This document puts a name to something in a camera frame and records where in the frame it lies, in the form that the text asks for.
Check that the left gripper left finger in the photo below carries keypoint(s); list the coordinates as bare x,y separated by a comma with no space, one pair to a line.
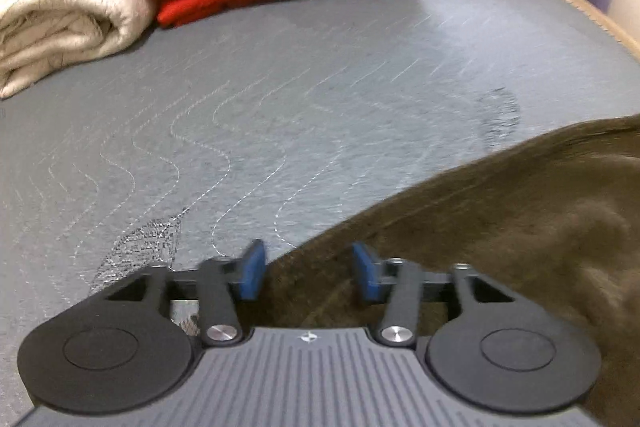
137,339

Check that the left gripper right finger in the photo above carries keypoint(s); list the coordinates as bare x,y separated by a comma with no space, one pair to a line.
498,350

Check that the brown corduroy pants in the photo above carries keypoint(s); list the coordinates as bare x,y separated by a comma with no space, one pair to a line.
555,218

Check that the grey quilted mattress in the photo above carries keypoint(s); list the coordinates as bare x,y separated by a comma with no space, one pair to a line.
276,122

